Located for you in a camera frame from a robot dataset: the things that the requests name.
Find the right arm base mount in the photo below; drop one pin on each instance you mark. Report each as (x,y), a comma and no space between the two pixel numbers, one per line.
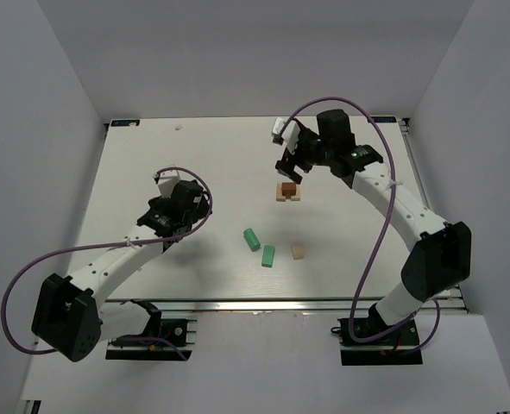
(392,350)

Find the right blue corner label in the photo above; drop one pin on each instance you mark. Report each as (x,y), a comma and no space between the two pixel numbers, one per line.
(384,119)

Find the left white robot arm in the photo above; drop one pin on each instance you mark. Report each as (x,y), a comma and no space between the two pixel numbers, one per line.
(73,313)

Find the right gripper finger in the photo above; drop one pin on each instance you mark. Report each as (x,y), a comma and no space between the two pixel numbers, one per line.
(284,168)
(295,177)

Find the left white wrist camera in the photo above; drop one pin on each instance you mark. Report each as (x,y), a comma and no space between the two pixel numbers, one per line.
(166,180)

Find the green block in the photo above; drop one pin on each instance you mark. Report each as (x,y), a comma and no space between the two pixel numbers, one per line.
(268,254)
(251,239)

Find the small light wood block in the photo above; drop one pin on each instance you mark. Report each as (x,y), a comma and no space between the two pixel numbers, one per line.
(298,252)

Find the brown wood block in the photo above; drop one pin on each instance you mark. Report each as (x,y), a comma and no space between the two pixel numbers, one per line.
(288,189)

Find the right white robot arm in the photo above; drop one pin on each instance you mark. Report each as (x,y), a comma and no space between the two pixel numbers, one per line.
(377,185)

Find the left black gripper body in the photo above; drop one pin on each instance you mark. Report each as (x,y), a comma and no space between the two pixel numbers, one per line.
(177,230)

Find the aluminium frame rail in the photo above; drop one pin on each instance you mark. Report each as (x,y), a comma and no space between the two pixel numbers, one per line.
(439,254)

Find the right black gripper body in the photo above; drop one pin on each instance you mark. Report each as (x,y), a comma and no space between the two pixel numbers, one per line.
(295,156)

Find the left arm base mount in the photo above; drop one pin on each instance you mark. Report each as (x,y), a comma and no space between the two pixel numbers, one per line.
(164,336)

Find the left blue corner label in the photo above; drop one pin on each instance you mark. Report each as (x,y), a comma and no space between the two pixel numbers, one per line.
(124,123)

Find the blue corner label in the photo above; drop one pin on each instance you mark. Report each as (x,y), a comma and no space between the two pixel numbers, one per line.
(124,123)
(384,119)

